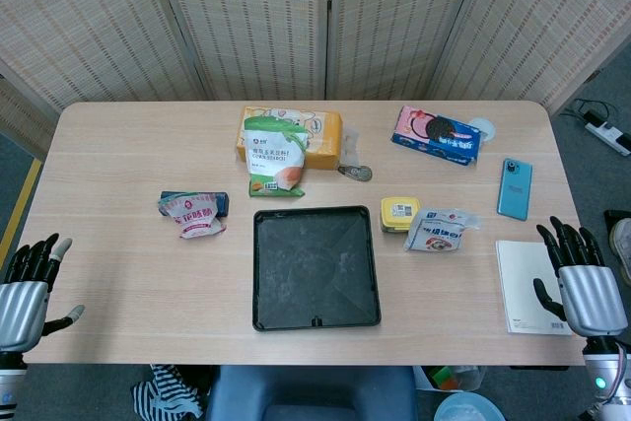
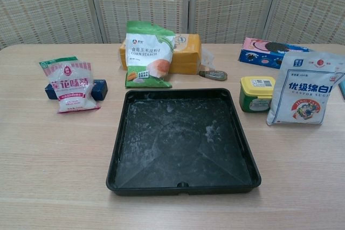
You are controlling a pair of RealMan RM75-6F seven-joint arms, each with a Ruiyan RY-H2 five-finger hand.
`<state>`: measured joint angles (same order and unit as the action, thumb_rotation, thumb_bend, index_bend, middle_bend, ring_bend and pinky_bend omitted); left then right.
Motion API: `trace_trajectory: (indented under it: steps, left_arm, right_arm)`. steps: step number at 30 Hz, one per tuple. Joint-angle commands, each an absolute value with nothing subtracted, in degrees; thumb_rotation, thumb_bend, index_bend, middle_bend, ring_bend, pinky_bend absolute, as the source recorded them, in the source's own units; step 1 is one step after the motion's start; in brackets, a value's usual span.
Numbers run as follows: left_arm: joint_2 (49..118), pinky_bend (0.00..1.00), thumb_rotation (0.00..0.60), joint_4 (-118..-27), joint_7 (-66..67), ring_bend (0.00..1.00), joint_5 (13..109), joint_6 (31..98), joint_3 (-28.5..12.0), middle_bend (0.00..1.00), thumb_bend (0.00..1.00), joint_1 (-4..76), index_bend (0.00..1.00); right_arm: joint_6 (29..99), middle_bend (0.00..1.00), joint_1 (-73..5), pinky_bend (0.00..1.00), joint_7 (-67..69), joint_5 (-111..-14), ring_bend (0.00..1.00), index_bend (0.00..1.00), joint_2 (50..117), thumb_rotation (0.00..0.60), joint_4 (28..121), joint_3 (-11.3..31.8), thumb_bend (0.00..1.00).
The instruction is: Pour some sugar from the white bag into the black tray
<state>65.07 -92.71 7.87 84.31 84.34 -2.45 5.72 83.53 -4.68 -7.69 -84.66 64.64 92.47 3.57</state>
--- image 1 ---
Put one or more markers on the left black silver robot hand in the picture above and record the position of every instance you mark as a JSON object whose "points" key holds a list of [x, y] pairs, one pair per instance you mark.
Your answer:
{"points": [[22, 310]]}

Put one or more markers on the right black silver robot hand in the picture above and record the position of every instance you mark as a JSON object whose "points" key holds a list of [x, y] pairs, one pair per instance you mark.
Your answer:
{"points": [[589, 298]]}

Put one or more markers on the yellow lidded container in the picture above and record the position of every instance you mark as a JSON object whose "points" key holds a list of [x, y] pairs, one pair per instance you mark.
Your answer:
{"points": [[397, 211]]}

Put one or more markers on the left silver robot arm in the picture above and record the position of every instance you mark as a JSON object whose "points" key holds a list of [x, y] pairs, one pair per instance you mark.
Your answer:
{"points": [[10, 386]]}

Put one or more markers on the clear bag with colourful cube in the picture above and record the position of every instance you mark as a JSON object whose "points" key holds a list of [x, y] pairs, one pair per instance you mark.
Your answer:
{"points": [[443, 377]]}

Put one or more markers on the black square plastic tray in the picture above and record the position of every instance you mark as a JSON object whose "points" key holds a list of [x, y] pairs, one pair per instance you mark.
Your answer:
{"points": [[315, 268]]}

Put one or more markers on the green white corn starch bag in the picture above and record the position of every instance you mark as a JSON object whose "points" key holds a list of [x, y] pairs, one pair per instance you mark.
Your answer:
{"points": [[271, 155]]}

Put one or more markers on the white sneaker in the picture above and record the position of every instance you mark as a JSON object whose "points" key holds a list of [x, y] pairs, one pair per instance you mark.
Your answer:
{"points": [[623, 248]]}

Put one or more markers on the white notebook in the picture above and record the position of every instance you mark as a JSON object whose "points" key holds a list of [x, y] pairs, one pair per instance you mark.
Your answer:
{"points": [[522, 283]]}

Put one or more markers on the black object on floor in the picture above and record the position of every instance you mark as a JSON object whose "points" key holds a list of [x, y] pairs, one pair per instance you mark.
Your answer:
{"points": [[616, 219]]}

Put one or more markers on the teal smartphone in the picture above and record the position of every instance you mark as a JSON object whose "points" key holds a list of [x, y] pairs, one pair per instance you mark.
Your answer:
{"points": [[515, 189]]}

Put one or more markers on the black white striped cloth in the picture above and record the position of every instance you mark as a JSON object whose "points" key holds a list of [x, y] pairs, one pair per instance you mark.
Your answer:
{"points": [[158, 394]]}

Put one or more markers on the white power strip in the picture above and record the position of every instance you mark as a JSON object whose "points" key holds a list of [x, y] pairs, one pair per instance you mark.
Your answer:
{"points": [[611, 135]]}

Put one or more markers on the light blue basin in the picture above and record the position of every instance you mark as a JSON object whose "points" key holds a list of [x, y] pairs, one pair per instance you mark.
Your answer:
{"points": [[466, 408]]}

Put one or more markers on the white round lid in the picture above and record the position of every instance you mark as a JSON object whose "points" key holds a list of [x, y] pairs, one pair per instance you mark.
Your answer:
{"points": [[485, 127]]}

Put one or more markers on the pink blue cookie box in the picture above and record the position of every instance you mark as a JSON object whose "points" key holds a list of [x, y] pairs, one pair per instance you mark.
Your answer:
{"points": [[434, 135]]}

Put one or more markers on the correction tape dispenser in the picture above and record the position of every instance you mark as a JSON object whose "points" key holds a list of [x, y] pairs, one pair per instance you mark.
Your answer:
{"points": [[356, 172]]}

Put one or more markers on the clear plastic wrapper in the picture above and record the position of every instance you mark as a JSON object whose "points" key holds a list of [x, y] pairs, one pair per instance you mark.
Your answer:
{"points": [[351, 145]]}

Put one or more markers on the blue chair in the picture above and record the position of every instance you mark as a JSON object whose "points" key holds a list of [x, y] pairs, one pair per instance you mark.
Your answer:
{"points": [[310, 391]]}

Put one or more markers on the yellow tissue pack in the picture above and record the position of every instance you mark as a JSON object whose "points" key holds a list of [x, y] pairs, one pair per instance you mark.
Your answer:
{"points": [[323, 140]]}

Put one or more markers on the beige woven folding screen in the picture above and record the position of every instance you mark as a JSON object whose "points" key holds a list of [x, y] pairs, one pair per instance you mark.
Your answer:
{"points": [[246, 21]]}

